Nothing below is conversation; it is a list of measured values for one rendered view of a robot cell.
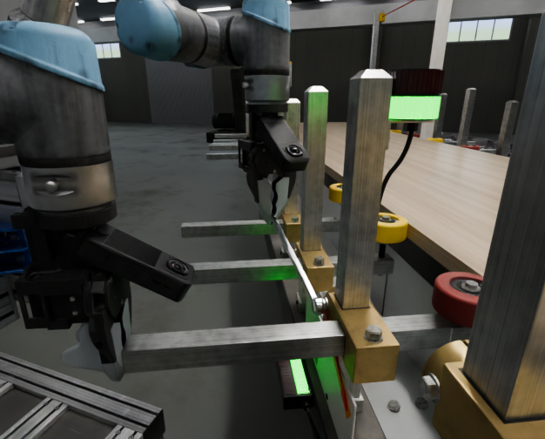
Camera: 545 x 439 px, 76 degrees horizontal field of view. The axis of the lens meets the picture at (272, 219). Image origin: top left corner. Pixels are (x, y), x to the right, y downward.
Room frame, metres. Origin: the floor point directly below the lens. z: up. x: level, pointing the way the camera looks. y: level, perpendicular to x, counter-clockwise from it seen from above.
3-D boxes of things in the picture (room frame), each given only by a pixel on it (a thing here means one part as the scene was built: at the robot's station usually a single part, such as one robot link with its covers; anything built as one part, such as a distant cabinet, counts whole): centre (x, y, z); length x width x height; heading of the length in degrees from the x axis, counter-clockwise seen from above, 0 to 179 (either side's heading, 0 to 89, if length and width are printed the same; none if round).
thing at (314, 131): (0.65, -0.08, 0.90); 0.04 x 0.04 x 0.48; 6
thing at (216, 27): (0.65, 0.11, 1.21); 0.11 x 0.11 x 0.08; 67
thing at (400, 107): (0.41, -0.15, 1.11); 0.06 x 0.06 x 0.02
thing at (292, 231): (0.88, -0.05, 0.81); 0.14 x 0.06 x 0.05; 6
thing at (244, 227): (0.85, 0.01, 0.80); 0.44 x 0.03 x 0.04; 96
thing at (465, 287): (0.38, -0.24, 0.85); 0.08 x 0.08 x 0.11
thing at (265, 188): (0.62, 0.02, 0.95); 0.06 x 0.03 x 0.09; 27
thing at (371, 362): (0.38, -0.11, 0.84); 0.14 x 0.06 x 0.05; 6
